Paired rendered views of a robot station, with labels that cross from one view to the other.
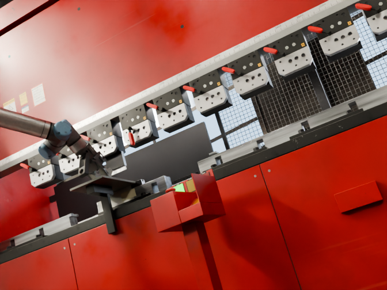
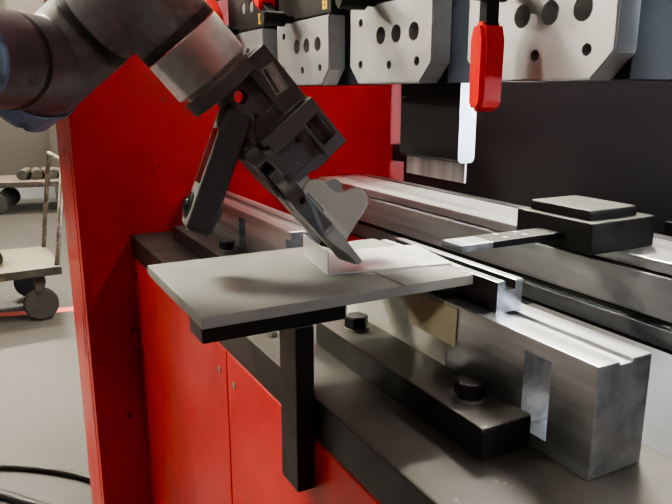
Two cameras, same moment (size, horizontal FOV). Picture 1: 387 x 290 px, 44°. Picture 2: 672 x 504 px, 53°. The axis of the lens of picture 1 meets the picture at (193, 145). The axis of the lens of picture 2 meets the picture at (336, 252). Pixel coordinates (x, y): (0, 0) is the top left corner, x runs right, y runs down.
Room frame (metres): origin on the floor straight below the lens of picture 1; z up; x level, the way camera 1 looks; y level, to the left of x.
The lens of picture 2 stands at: (1.63, 0.01, 1.17)
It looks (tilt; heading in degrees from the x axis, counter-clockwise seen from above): 14 degrees down; 41
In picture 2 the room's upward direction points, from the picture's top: straight up
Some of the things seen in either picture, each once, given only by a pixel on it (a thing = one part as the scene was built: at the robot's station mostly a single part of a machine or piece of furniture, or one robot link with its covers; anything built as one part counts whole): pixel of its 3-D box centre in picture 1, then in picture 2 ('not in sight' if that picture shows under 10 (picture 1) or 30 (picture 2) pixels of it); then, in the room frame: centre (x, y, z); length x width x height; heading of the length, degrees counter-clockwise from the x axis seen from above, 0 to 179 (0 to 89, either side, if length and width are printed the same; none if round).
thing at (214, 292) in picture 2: (103, 186); (306, 274); (2.08, 0.45, 1.00); 0.26 x 0.18 x 0.01; 159
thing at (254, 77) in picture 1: (250, 75); not in sight; (1.94, -0.33, 1.26); 0.15 x 0.09 x 0.17; 69
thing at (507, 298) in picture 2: (125, 189); (443, 270); (2.21, 0.37, 0.98); 0.20 x 0.03 x 0.03; 69
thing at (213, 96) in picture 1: (211, 93); not in sight; (2.01, -0.14, 1.26); 0.15 x 0.09 x 0.17; 69
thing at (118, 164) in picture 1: (116, 163); (435, 131); (2.22, 0.39, 1.13); 0.10 x 0.02 x 0.10; 69
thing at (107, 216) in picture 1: (103, 209); (271, 390); (2.04, 0.46, 0.88); 0.14 x 0.04 x 0.22; 159
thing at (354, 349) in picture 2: (126, 206); (404, 372); (2.15, 0.38, 0.89); 0.30 x 0.05 x 0.03; 69
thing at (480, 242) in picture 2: not in sight; (539, 227); (2.38, 0.34, 1.01); 0.26 x 0.12 x 0.05; 159
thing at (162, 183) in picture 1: (135, 199); (461, 337); (2.20, 0.34, 0.92); 0.39 x 0.06 x 0.10; 69
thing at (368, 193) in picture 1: (357, 197); not in sight; (1.70, -0.51, 0.58); 0.15 x 0.02 x 0.07; 69
